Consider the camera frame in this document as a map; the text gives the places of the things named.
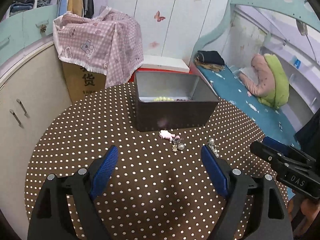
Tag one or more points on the brown polka dot tablecloth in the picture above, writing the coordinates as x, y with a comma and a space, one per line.
154, 192

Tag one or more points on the white wardrobe with butterflies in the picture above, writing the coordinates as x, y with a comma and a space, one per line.
170, 28

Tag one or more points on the green blanket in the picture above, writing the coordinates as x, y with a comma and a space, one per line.
279, 95

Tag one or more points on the beige cabinet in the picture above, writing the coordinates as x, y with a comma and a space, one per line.
33, 94

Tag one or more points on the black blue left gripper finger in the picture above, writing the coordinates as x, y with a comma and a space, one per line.
51, 219

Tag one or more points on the pink pillow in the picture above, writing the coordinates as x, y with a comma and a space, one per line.
266, 82

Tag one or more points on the red ottoman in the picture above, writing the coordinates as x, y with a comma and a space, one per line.
167, 69

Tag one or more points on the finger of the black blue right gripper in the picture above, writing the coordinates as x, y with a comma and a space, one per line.
268, 218

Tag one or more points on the pine cone ornament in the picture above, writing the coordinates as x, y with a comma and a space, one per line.
43, 28

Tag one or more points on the blue bed sheet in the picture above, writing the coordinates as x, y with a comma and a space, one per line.
273, 122

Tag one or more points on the silver pearl earrings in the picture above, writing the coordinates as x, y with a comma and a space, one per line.
212, 146

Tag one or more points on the brown cardboard box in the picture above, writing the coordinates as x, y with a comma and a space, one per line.
80, 82

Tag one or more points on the dark metal tin box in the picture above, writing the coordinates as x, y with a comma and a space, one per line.
172, 100

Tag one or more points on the teal bunk bed frame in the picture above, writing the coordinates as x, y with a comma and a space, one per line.
280, 27

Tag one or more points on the folded dark clothes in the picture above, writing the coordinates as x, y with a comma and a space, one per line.
210, 60

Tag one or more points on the teal drawer unit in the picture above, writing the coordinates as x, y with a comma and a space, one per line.
23, 29

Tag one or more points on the pink checked cloth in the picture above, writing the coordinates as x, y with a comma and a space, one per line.
109, 44

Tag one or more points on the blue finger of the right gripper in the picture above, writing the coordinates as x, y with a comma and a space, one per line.
276, 145

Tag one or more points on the folded jeans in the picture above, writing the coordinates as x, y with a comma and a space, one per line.
18, 6

